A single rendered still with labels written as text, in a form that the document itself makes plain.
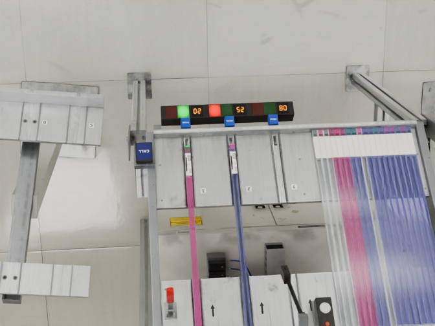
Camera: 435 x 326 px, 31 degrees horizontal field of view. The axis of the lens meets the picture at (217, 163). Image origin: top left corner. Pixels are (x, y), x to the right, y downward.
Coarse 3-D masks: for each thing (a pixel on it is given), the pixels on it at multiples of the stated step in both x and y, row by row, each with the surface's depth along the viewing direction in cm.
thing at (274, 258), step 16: (128, 80) 262; (128, 96) 264; (384, 112) 241; (432, 128) 204; (128, 144) 191; (144, 176) 240; (144, 192) 241; (208, 256) 214; (224, 256) 214; (272, 256) 214; (208, 272) 213; (224, 272) 212; (272, 272) 215
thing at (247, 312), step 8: (232, 176) 190; (232, 184) 189; (240, 208) 186; (240, 216) 185; (240, 224) 184; (240, 232) 183; (240, 240) 182; (240, 248) 181; (240, 256) 180; (240, 264) 179; (248, 288) 177; (248, 296) 176; (248, 304) 175; (248, 312) 174; (248, 320) 173
